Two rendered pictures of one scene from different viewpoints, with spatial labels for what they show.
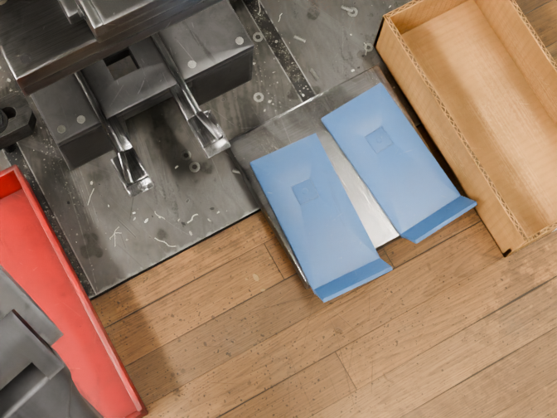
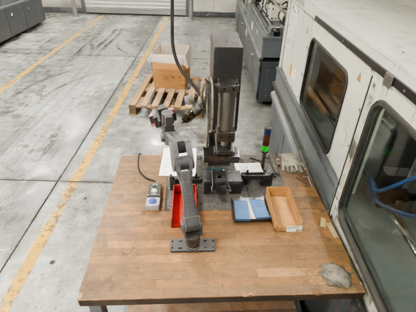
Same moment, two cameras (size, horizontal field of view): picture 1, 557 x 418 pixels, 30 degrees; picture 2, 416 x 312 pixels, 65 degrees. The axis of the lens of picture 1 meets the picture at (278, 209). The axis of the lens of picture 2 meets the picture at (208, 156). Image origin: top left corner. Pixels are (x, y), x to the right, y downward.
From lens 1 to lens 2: 103 cm
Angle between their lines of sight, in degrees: 44
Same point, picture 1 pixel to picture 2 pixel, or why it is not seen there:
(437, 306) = (257, 233)
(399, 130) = (262, 205)
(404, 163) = (261, 210)
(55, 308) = not seen: hidden behind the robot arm
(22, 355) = (189, 163)
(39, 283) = not seen: hidden behind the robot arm
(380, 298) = (247, 228)
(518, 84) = (289, 209)
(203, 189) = (224, 203)
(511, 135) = (285, 215)
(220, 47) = (236, 179)
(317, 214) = (242, 210)
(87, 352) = not seen: hidden behind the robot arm
